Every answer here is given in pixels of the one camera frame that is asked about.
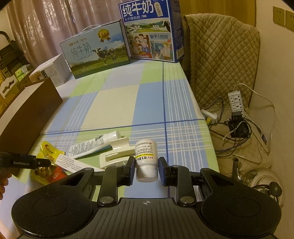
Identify white medicine box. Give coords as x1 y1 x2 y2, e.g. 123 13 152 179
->
55 154 104 173

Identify white ointment tube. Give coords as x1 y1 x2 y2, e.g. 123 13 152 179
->
68 131 121 159

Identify yellow snack packet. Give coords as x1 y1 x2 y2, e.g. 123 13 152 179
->
31 140 66 186

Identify black power adapter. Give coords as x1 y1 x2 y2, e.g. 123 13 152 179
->
228 112 250 139

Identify person's left hand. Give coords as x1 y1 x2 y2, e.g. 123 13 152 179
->
0 172 12 200

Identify white pill bottle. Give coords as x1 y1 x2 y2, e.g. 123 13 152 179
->
135 139 158 183

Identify pink curtain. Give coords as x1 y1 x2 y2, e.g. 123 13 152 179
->
5 0 120 67

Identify white cable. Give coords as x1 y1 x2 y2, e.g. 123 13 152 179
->
233 83 276 157

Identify light blue milk carton box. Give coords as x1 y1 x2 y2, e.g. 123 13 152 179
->
60 20 130 79

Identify white hair claw clip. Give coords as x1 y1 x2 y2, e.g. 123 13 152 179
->
99 137 135 169

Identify green tissue pack bundle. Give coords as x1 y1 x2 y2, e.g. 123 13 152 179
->
15 64 32 82

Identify dark blue milk carton box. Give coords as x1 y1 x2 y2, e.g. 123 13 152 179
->
119 0 184 63

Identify red candy packet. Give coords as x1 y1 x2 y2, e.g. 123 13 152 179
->
46 165 67 183

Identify white appliance box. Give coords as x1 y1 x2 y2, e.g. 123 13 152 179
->
29 54 71 87

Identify open cardboard box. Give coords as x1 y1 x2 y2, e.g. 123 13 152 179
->
1 70 33 113

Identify quilted beige headboard cover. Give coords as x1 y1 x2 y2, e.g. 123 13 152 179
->
181 13 260 108

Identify brown open shoe box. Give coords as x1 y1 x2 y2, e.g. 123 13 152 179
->
1 78 62 154

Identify steel kettle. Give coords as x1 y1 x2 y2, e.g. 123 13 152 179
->
232 158 285 208

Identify checkered bed sheet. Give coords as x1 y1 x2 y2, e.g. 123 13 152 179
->
29 60 219 171

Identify wall socket pair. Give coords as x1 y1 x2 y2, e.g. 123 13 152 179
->
273 6 294 31

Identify white power strip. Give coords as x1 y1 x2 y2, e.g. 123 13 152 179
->
228 91 244 115

